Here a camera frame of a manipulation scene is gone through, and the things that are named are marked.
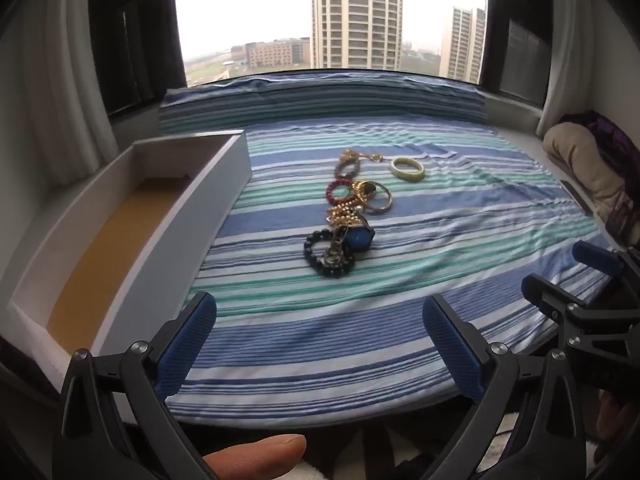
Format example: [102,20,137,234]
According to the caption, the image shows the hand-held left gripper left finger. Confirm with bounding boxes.
[52,290,218,480]

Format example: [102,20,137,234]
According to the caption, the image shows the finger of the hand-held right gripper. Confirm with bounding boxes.
[572,240,640,291]
[521,272,626,333]

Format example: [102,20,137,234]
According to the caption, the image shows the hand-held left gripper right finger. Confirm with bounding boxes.
[422,294,588,480]

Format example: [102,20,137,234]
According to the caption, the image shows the white drawer with brown bottom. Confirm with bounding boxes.
[7,130,252,361]

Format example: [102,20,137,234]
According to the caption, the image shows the dark ring with blue stone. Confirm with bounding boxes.
[345,222,375,252]

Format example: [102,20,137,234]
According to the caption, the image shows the black bead bracelet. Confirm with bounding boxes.
[303,229,357,278]

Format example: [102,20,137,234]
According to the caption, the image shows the gold twisted bangle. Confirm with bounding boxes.
[362,180,393,213]

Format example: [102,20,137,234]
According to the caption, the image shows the pearl necklace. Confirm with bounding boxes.
[326,197,371,228]

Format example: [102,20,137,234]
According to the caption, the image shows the person's right hand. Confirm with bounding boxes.
[594,389,625,467]

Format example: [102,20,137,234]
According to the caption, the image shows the person's left hand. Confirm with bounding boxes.
[205,434,307,480]

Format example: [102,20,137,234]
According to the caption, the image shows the blue green striped bedsheet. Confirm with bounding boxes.
[159,74,613,418]

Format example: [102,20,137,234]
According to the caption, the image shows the beige pillow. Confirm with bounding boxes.
[542,122,631,231]

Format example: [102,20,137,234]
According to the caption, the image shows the green jade bangle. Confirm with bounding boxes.
[390,157,426,180]

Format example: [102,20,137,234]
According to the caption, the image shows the white curtain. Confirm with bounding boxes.
[20,0,121,186]
[535,0,608,138]

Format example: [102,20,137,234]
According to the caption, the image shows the beige apartment building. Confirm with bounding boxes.
[439,6,487,83]

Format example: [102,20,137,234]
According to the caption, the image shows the low brown building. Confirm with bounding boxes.
[245,37,312,68]

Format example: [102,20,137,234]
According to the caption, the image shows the tall beige tower building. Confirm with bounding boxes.
[311,0,403,71]

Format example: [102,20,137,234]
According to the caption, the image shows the red bead bracelet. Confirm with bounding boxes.
[327,178,357,204]

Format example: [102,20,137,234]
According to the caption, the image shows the brown bead bracelet gold tassel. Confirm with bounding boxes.
[334,150,386,180]

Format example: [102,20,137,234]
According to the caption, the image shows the dark window frame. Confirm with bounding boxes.
[477,0,553,108]
[87,0,188,116]

